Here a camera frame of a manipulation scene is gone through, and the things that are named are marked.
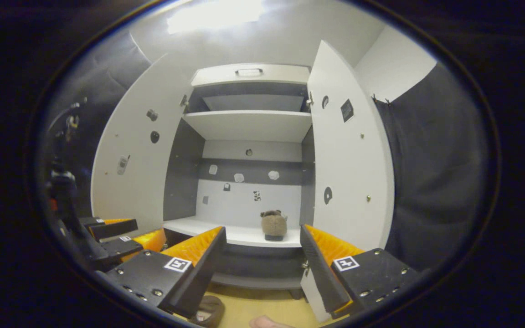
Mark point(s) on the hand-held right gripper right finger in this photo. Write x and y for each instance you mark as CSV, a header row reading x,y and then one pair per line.
x,y
319,273

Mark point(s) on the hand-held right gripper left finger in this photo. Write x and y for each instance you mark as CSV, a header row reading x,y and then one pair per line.
x,y
208,269

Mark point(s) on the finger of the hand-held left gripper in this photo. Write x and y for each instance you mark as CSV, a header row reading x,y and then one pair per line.
x,y
130,248
112,228

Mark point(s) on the brown fuzzy shoe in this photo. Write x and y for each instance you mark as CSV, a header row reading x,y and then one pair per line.
x,y
274,225
214,306

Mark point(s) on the white shoe cabinet door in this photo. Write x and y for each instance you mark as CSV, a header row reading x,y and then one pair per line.
x,y
344,173
139,200

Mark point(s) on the white cabinet shelf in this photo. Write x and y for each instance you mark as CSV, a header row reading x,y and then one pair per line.
x,y
249,125

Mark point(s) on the white cabinet drawer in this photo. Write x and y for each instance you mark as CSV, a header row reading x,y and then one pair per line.
x,y
212,76

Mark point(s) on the black backdrop cloth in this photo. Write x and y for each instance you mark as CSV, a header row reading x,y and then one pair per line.
x,y
435,173

